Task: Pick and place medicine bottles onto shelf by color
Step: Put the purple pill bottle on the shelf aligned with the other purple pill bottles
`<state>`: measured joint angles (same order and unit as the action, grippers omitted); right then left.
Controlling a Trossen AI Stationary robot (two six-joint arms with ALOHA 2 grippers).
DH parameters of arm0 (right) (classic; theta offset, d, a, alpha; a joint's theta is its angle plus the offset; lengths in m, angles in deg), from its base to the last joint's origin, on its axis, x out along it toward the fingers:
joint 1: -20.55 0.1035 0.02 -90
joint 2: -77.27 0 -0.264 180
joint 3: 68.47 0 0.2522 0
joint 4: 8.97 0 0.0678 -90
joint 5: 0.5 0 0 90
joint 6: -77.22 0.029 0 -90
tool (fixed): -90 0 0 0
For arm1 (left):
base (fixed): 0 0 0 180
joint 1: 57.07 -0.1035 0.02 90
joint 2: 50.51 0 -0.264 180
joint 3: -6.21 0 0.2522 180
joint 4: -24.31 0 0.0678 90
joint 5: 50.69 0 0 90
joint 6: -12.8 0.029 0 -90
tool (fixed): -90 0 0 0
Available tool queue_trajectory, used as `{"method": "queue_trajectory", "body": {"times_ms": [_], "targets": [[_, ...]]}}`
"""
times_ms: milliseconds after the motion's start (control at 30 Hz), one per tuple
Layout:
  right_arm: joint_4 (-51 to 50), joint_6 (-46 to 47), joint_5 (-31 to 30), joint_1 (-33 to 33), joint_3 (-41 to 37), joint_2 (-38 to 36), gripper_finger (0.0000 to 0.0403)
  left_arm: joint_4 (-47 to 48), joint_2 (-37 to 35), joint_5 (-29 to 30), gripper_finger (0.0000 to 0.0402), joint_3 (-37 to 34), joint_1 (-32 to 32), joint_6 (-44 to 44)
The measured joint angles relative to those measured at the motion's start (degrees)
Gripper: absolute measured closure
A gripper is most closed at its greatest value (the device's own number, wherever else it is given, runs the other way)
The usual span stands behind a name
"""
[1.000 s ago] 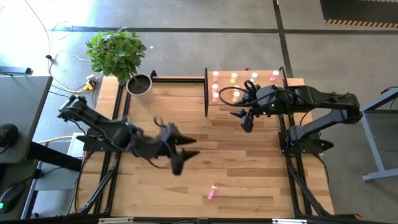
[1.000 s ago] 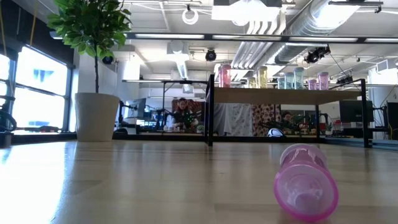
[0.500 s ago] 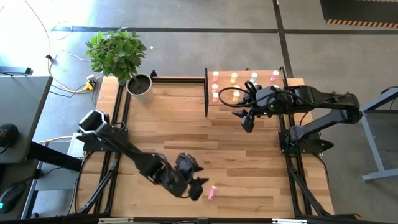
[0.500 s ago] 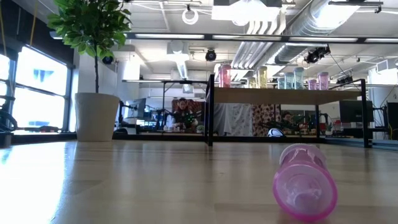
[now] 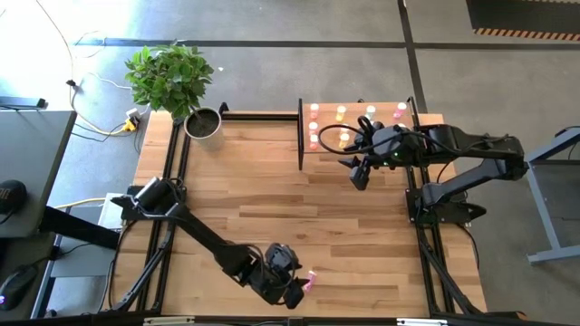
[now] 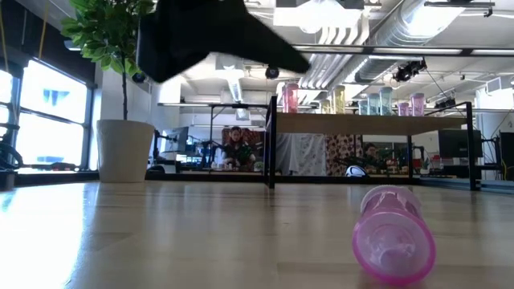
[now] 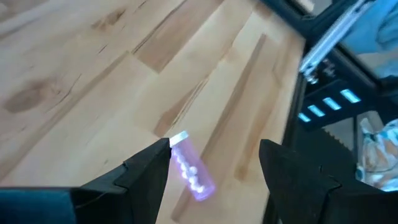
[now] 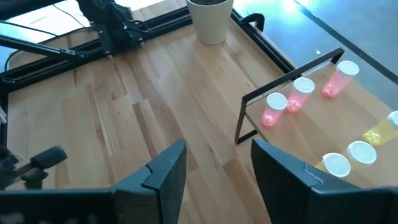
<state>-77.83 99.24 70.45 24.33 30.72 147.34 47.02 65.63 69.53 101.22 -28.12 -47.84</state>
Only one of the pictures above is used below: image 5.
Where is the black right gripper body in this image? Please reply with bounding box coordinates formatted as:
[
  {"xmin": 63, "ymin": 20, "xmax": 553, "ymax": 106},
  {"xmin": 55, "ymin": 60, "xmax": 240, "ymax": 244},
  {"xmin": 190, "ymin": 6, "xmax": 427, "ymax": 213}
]
[{"xmin": 348, "ymin": 120, "xmax": 421, "ymax": 191}]

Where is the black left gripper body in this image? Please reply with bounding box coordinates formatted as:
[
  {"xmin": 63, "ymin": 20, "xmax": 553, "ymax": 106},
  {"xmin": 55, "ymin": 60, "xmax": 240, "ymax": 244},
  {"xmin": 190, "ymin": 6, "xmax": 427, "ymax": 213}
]
[{"xmin": 246, "ymin": 243, "xmax": 305, "ymax": 311}]

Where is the white floor box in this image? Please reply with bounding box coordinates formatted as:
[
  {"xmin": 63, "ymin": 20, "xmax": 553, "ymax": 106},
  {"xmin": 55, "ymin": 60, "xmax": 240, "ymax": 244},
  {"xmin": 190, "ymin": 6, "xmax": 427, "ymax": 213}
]
[{"xmin": 97, "ymin": 193, "xmax": 126, "ymax": 233}]

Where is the black mat hazard stripe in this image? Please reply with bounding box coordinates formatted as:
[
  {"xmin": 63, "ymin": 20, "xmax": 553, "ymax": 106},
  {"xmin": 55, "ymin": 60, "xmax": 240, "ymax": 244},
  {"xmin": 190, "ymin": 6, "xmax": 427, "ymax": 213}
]
[{"xmin": 465, "ymin": 0, "xmax": 580, "ymax": 43}]

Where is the green potted plant white pot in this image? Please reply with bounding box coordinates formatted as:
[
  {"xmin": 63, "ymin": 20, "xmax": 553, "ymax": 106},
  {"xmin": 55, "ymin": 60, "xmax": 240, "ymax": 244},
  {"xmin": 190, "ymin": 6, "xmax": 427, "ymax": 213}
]
[{"xmin": 124, "ymin": 43, "xmax": 224, "ymax": 141}]

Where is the black desk beam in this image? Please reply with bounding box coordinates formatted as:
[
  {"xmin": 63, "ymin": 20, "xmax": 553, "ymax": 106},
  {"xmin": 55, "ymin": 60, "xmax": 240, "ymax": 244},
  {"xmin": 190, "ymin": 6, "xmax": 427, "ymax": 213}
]
[{"xmin": 39, "ymin": 206, "xmax": 121, "ymax": 250}]

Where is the blue metal desk leg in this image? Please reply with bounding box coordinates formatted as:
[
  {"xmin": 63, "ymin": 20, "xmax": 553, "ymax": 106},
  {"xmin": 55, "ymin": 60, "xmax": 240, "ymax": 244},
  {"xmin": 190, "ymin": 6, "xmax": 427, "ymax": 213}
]
[{"xmin": 30, "ymin": 235, "xmax": 63, "ymax": 318}]

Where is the black computer mouse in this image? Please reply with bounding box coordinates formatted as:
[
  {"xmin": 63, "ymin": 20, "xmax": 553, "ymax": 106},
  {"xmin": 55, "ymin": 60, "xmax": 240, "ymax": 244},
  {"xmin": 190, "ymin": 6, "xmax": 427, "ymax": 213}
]
[{"xmin": 0, "ymin": 265, "xmax": 37, "ymax": 312}]

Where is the grey desk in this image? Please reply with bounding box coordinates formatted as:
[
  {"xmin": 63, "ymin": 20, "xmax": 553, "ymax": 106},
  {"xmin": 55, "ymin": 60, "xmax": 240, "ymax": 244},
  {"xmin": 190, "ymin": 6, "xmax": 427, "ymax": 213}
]
[{"xmin": 0, "ymin": 110, "xmax": 77, "ymax": 239}]

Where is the black round device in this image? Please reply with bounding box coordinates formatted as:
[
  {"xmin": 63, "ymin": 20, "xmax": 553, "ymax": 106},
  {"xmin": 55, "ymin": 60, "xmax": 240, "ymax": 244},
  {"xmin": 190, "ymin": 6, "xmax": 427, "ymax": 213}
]
[{"xmin": 0, "ymin": 179, "xmax": 27, "ymax": 215}]

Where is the dark flat bar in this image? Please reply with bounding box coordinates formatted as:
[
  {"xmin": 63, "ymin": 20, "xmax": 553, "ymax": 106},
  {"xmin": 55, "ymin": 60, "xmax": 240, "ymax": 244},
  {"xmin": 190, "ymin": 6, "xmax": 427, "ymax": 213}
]
[{"xmin": 0, "ymin": 96, "xmax": 47, "ymax": 110}]

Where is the wooden shelf black metal frame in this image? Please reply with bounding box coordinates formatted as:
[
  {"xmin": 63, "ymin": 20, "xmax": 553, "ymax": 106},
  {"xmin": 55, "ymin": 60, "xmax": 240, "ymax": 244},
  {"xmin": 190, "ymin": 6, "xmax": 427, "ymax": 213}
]
[{"xmin": 296, "ymin": 96, "xmax": 428, "ymax": 172}]

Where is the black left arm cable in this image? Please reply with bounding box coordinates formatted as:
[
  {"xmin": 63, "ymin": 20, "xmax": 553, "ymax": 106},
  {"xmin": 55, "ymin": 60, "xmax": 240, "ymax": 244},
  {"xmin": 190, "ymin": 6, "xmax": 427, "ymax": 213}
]
[{"xmin": 246, "ymin": 243, "xmax": 300, "ymax": 291}]

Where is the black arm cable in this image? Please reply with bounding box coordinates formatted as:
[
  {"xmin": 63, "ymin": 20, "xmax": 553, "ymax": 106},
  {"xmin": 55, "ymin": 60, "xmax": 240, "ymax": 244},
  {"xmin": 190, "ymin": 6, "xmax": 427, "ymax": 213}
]
[
  {"xmin": 316, "ymin": 115, "xmax": 459, "ymax": 158},
  {"xmin": 246, "ymin": 243, "xmax": 300, "ymax": 291}
]

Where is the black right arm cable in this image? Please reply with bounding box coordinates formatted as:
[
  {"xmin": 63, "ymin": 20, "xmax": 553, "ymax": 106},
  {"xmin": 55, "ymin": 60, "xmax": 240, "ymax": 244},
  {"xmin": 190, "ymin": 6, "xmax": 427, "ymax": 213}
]
[{"xmin": 316, "ymin": 115, "xmax": 459, "ymax": 158}]

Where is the silver metal bracket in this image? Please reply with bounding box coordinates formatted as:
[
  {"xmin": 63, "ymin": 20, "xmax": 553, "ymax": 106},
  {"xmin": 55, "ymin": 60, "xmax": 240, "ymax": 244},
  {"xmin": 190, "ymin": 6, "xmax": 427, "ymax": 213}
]
[
  {"xmin": 143, "ymin": 316, "xmax": 196, "ymax": 326},
  {"xmin": 396, "ymin": 318, "xmax": 450, "ymax": 326}
]

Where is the blue-grey metal desk frame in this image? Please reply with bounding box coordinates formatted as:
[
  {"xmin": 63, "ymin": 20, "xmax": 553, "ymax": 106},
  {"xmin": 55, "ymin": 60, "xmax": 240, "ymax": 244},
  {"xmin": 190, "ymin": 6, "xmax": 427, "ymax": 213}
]
[{"xmin": 500, "ymin": 126, "xmax": 580, "ymax": 266}]

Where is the yellow extension cable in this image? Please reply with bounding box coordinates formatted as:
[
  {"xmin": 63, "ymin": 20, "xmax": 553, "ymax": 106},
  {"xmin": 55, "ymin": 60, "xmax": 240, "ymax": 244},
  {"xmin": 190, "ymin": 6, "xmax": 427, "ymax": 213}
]
[{"xmin": 53, "ymin": 85, "xmax": 139, "ymax": 210}]

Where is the thin white floor cable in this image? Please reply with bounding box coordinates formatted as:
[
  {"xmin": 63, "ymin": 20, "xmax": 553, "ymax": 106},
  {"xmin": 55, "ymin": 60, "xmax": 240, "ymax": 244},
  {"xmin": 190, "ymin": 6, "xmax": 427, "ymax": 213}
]
[{"xmin": 34, "ymin": 0, "xmax": 150, "ymax": 119}]

